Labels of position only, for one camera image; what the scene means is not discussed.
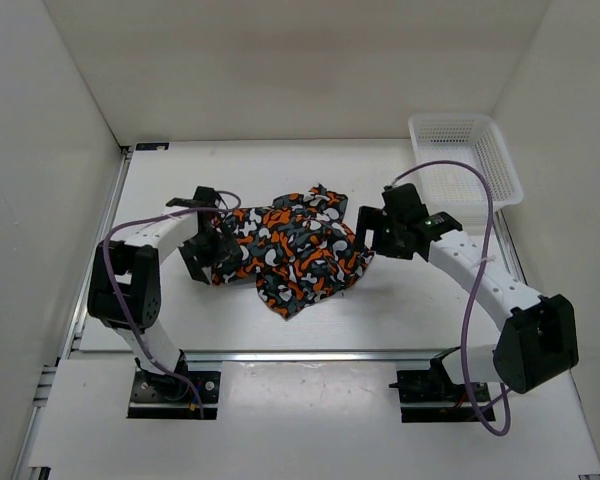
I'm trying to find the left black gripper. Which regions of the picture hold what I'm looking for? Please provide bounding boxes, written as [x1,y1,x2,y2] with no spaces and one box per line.
[178,223,242,283]

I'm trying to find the white plastic basket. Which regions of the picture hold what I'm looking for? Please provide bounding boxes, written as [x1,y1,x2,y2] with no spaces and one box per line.
[408,113,524,220]

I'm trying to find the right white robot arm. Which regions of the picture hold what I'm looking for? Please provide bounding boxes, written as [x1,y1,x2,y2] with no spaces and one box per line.
[355,184,579,400]

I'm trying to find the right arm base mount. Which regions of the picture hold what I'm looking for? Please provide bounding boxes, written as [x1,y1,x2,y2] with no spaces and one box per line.
[389,370,478,424]

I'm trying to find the orange camouflage shorts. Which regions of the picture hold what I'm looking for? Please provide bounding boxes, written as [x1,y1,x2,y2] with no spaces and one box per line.
[211,184,375,320]

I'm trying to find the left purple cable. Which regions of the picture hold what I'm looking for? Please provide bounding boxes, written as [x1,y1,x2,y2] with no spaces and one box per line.
[102,190,242,419]

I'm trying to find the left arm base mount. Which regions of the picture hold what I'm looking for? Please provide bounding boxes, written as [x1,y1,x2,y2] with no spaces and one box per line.
[127,368,221,421]

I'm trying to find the aluminium front rail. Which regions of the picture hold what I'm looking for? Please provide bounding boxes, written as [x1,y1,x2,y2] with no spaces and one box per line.
[69,349,501,364]

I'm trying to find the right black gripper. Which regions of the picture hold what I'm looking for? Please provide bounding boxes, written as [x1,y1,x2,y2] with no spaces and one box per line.
[351,206,414,260]

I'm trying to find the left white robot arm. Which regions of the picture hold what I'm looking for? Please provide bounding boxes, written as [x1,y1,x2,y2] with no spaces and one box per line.
[87,186,242,400]

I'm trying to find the aluminium right side rail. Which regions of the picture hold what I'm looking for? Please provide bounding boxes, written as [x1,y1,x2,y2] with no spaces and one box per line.
[494,211,527,284]

